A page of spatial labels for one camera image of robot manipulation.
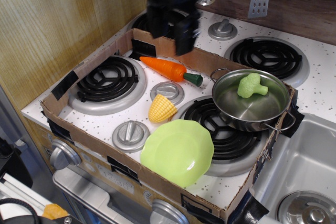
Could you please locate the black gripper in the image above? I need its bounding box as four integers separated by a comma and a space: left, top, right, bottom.
146, 0, 200, 56

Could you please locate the green toy broccoli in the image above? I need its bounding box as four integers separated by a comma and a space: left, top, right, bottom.
237, 73, 268, 99

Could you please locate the stainless steel pan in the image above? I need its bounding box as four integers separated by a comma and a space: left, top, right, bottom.
210, 68, 296, 132

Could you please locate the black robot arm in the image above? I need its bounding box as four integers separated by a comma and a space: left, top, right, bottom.
146, 0, 200, 56

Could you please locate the orange toy carrot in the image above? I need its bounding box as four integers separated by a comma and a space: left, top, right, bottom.
140, 56, 203, 87

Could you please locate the silver back stove knob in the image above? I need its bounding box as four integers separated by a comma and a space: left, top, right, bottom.
208, 18, 238, 40

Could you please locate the silver stove knob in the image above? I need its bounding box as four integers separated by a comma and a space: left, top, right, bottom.
112, 120, 150, 153
150, 81, 184, 105
208, 18, 238, 40

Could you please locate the silver centre stove knob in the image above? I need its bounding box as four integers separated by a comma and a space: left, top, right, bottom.
150, 81, 184, 105

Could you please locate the front left black burner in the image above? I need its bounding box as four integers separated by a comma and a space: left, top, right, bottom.
69, 56, 147, 116

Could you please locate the yellow toy corn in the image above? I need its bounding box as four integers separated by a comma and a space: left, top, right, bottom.
148, 94, 177, 123

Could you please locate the hanging metal slotted spatula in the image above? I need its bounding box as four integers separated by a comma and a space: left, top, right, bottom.
248, 0, 269, 19

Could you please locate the silver front stove knob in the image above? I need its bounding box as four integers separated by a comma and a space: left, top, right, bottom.
112, 120, 150, 153

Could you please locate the green plastic plate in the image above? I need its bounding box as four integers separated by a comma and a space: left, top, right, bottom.
140, 119, 214, 187

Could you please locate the front right black burner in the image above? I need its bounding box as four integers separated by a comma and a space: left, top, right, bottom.
173, 96, 269, 177

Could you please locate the brown cardboard fence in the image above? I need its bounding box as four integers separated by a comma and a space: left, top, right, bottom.
41, 29, 297, 223

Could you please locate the left silver oven knob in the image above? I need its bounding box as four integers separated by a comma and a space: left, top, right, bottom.
49, 140, 81, 170

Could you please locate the silver oven knob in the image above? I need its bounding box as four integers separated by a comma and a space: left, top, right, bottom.
49, 140, 81, 170
150, 199, 189, 224

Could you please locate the right silver oven knob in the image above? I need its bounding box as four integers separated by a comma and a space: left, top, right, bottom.
150, 199, 189, 224

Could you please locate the silver sink basin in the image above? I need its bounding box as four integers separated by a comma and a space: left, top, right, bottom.
253, 114, 335, 223

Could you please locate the black device at left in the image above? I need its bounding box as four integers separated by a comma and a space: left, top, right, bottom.
1, 138, 33, 188

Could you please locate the orange object at bottom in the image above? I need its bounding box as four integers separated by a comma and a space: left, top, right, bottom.
42, 204, 69, 220

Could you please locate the silver sink drain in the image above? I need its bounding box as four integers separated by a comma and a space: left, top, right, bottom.
276, 190, 335, 223

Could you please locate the silver oven door handle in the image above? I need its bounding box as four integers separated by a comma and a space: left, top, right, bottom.
53, 168, 150, 223

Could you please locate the black cable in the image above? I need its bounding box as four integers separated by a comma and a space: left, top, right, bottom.
0, 197, 40, 224

